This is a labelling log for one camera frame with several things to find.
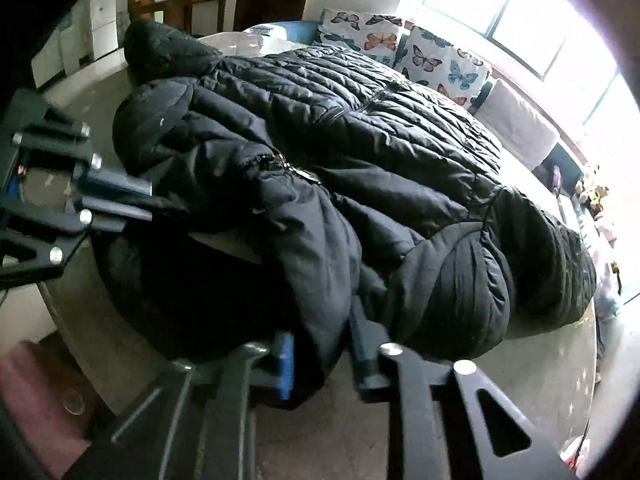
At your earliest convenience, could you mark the white cardboard box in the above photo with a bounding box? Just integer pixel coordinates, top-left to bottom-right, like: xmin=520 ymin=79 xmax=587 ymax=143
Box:
xmin=90 ymin=0 xmax=131 ymax=58
xmin=32 ymin=35 xmax=66 ymax=88
xmin=57 ymin=15 xmax=96 ymax=73

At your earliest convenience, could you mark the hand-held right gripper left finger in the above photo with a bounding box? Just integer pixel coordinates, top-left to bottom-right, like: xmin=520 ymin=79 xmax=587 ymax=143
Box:
xmin=65 ymin=332 xmax=301 ymax=480

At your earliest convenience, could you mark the grey cushion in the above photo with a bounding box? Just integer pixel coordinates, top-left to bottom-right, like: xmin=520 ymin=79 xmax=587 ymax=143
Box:
xmin=472 ymin=79 xmax=561 ymax=171

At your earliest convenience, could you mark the brown and green plush toy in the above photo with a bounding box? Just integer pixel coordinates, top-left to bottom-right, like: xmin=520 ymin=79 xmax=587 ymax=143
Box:
xmin=577 ymin=167 xmax=611 ymax=216

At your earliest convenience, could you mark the pink plush toy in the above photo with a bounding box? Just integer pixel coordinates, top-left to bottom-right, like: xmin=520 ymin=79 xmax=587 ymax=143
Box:
xmin=597 ymin=215 xmax=621 ymax=248

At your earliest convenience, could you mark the person's pink clothing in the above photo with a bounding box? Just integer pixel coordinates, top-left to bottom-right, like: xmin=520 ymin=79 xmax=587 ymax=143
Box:
xmin=0 ymin=340 xmax=108 ymax=478

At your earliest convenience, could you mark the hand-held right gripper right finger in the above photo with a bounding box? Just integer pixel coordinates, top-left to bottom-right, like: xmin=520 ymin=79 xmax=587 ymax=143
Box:
xmin=349 ymin=305 xmax=576 ymax=480

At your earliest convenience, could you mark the butterfly print pillow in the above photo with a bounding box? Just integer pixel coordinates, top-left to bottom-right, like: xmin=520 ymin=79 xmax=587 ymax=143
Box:
xmin=317 ymin=8 xmax=413 ymax=66
xmin=395 ymin=25 xmax=493 ymax=108

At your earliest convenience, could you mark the black puffer jacket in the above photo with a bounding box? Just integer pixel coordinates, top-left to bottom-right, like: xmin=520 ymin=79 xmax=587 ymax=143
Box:
xmin=97 ymin=20 xmax=598 ymax=406

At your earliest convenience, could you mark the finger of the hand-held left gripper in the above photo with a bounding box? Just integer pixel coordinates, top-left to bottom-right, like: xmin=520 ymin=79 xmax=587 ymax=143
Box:
xmin=0 ymin=194 xmax=154 ymax=282
xmin=0 ymin=89 xmax=154 ymax=197

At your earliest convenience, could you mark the window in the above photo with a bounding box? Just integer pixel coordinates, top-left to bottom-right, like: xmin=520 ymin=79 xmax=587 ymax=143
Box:
xmin=395 ymin=0 xmax=621 ymax=116

